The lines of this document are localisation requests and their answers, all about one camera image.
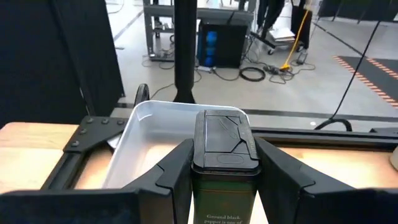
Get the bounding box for black wheel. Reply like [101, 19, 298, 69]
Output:
[134, 83, 150, 107]

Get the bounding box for grey power strip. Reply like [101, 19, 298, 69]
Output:
[197, 65, 217, 74]

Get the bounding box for coiled black cable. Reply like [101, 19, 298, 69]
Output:
[238, 66, 267, 83]

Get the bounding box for black cable with loop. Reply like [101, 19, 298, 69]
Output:
[313, 18, 383, 131]

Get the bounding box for person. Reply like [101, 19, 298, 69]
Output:
[257, 0, 285, 40]

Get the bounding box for black floor mat orange stripes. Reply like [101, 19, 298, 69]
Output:
[332, 55, 398, 109]

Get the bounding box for clear plastic bin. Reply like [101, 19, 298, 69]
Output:
[102, 100, 251, 190]

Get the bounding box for black pepper tin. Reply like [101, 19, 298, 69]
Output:
[190, 108, 261, 224]

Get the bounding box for grey metal rack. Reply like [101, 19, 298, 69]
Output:
[142, 0, 259, 62]

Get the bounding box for grey plastic bin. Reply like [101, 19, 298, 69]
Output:
[389, 145, 398, 172]

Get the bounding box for black curtain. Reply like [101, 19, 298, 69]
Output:
[0, 0, 125, 128]

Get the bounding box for black computer tower blue light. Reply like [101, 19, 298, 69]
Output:
[196, 21, 249, 68]

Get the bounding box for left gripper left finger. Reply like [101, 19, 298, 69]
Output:
[123, 139, 194, 224]

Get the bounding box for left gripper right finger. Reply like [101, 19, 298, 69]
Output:
[255, 137, 355, 224]

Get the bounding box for white paper stack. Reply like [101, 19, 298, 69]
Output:
[269, 27, 295, 43]

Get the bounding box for black pole stand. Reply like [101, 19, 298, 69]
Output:
[172, 0, 199, 105]

